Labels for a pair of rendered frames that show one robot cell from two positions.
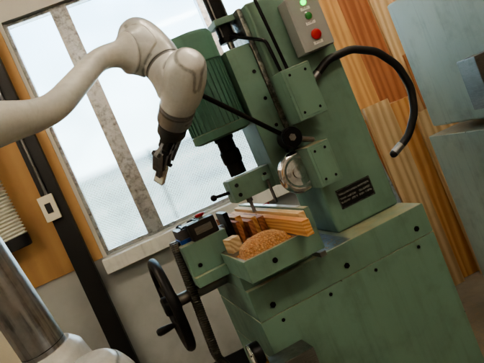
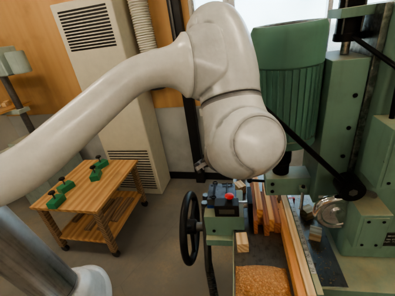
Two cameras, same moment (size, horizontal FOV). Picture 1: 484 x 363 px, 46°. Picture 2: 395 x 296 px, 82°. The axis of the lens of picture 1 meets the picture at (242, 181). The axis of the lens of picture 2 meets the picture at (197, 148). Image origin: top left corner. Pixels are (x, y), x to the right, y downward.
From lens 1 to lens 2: 1.10 m
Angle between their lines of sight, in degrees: 35
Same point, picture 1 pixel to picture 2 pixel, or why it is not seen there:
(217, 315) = not seen: hidden behind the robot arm
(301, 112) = (383, 182)
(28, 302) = (33, 283)
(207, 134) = not seen: hidden behind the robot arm
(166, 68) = (217, 135)
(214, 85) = (297, 100)
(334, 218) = (344, 247)
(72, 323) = (177, 130)
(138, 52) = (193, 82)
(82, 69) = (82, 110)
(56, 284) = (174, 109)
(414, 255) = not seen: outside the picture
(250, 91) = (335, 115)
